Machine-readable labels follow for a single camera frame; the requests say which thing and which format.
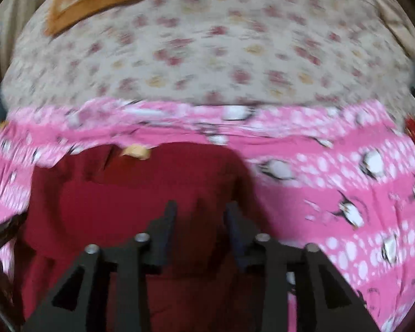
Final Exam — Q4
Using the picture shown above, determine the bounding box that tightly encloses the beige curtain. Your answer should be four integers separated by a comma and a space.
0, 0, 56, 73

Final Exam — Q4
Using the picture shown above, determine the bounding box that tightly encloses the dark red garment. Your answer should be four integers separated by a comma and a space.
15, 142, 294, 332

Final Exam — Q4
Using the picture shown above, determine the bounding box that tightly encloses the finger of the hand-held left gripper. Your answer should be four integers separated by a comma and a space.
0, 212, 27, 250

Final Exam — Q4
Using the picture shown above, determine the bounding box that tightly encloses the pink penguin print blanket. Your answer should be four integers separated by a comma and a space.
0, 97, 415, 332

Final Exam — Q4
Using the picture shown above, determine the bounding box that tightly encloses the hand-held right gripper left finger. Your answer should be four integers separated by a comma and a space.
21, 200, 178, 332

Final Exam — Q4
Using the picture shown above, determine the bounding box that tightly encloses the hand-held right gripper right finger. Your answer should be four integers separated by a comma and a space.
225, 201, 381, 332

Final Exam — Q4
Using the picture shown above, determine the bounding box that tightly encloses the floral bed sheet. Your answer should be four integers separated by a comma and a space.
2, 0, 415, 111

